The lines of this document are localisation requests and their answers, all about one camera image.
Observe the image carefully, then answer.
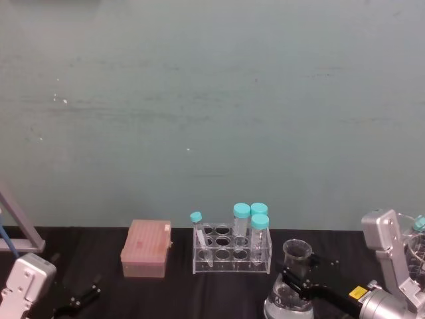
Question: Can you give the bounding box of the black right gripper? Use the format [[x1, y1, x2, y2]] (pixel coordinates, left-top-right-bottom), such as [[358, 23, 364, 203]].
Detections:
[[273, 252, 370, 316]]

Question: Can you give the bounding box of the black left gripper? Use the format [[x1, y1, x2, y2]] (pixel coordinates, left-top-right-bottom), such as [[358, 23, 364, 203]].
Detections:
[[48, 253, 102, 319]]

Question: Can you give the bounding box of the clear glass conical flask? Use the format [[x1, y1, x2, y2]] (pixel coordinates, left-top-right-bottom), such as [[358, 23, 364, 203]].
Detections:
[[263, 239, 315, 319]]

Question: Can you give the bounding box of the clear acrylic tube rack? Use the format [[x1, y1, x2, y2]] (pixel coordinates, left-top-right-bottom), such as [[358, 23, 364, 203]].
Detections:
[[192, 223, 273, 275]]

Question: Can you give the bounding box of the black table cloth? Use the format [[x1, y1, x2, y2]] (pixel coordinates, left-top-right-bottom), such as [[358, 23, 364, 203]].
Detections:
[[0, 225, 425, 319]]

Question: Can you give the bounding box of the pink pipette tip box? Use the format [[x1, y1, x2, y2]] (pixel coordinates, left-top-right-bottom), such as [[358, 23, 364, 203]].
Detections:
[[120, 219, 174, 278]]

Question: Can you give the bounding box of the small teal capped tube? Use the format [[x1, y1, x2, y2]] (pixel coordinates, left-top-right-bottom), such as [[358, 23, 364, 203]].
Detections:
[[189, 211, 214, 268]]

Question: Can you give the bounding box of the clear glass beaker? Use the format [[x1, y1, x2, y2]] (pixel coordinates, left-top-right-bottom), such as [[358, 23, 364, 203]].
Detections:
[[395, 212, 425, 284]]

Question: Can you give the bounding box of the grey metal frame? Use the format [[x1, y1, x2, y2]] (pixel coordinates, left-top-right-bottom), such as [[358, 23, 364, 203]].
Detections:
[[0, 181, 46, 254]]

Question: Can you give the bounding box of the blue cable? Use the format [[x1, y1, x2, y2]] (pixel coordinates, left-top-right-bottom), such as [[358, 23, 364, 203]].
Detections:
[[0, 225, 20, 259]]

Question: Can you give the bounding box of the plain pale wall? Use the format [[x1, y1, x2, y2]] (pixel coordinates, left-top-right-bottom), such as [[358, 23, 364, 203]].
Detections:
[[0, 0, 425, 233]]

